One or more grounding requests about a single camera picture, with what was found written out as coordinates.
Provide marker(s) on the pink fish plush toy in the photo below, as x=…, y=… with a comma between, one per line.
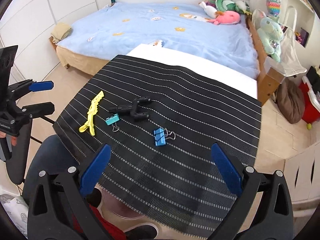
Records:
x=226, y=18

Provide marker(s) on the teal binder clip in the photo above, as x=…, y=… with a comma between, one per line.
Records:
x=112, y=121

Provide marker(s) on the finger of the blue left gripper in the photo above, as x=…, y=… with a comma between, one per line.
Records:
x=41, y=86
x=39, y=109

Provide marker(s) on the yellow hair clip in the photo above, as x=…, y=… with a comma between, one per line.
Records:
x=92, y=111

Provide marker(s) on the black plastic bracket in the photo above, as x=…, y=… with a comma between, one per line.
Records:
x=132, y=110

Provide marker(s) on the white shelf unit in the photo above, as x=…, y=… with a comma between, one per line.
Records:
x=300, y=17

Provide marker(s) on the clear plastic box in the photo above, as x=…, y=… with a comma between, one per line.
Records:
x=270, y=63

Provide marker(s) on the black striped table mat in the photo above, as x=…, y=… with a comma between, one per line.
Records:
x=177, y=184

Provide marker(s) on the black storage boxes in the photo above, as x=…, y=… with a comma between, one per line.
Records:
x=314, y=79

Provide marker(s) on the white foam board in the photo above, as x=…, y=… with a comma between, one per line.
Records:
x=199, y=65

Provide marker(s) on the white plush toy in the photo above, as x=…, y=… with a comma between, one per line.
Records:
x=209, y=10

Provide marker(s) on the brown cushion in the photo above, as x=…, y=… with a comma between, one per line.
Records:
x=290, y=101

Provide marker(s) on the white tote bag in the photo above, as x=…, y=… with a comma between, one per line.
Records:
x=289, y=58

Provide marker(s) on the green plush toy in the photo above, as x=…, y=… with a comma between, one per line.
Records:
x=240, y=7

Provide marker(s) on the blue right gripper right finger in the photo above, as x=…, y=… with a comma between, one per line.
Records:
x=229, y=167

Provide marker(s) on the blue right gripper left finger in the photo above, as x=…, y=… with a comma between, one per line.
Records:
x=91, y=169

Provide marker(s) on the teal unicorn plush toy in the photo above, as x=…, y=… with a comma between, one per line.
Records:
x=271, y=34

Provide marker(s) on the pink trash bin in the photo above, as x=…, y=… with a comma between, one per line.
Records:
x=113, y=206

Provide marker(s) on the right forearm white sleeve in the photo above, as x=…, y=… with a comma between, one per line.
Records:
x=17, y=210

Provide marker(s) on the blue binder clip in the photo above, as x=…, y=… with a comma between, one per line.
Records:
x=162, y=135

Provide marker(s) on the folded beige towel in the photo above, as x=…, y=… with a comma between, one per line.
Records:
x=60, y=31

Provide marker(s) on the bed with blue blanket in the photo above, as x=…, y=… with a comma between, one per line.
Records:
x=118, y=29

